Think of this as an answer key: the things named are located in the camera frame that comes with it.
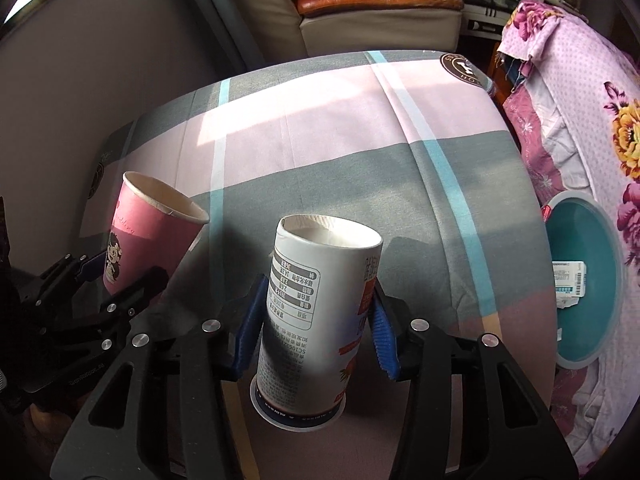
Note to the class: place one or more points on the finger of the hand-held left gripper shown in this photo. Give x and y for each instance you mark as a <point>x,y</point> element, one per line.
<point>137,290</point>
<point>90,264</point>

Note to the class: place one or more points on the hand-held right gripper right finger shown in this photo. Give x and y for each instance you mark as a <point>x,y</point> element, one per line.
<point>385,340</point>

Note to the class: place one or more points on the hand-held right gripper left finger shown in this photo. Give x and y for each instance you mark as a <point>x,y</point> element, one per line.
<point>247,320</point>

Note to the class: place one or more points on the pink cartoon paper cup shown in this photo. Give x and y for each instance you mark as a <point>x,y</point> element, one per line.
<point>145,230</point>

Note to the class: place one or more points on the strawberry drink bottle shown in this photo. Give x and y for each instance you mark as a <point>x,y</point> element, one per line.
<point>310,310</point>

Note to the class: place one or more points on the grey upholstered panel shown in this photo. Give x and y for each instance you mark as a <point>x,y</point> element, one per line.
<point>75,85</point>

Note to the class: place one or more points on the blue cloth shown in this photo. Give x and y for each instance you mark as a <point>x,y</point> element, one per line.
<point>510,72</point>

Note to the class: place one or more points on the beige sofa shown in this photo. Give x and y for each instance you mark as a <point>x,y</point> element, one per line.
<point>380,32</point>

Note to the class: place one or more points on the pink floral blanket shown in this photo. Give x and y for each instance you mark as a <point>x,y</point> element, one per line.
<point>575,85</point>

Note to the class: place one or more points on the grey post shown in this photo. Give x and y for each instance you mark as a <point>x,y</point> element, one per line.
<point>225,15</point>

